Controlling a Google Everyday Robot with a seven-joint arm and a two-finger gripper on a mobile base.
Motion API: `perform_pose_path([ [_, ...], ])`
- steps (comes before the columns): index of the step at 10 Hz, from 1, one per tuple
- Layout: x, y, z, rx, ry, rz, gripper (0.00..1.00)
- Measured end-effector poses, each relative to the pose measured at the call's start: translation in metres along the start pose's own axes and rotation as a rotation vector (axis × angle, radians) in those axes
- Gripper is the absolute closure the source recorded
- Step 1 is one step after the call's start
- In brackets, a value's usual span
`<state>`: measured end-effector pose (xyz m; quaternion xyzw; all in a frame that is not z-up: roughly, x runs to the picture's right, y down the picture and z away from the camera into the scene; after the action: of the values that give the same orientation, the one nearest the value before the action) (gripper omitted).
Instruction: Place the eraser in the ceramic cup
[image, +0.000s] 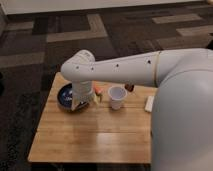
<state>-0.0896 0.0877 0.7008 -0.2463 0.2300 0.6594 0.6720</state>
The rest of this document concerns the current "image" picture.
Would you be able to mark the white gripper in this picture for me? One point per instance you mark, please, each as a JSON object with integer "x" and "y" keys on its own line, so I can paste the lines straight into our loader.
{"x": 83, "y": 91}

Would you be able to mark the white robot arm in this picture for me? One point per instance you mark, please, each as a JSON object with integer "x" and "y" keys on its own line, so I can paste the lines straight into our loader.
{"x": 182, "y": 113}

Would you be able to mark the white ceramic cup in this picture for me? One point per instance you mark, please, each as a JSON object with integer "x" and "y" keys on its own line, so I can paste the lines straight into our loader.
{"x": 116, "y": 96}

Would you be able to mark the orange carrot toy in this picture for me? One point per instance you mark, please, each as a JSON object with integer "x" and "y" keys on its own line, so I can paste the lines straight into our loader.
{"x": 98, "y": 92}

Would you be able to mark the dark blue bowl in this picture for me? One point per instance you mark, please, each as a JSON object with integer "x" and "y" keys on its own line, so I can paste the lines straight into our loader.
{"x": 64, "y": 97}

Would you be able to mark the wooden table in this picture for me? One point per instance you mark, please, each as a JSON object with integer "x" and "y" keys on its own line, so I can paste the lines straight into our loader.
{"x": 95, "y": 134}

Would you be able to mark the white rectangular block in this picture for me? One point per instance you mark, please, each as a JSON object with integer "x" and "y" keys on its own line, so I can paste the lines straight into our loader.
{"x": 149, "y": 104}

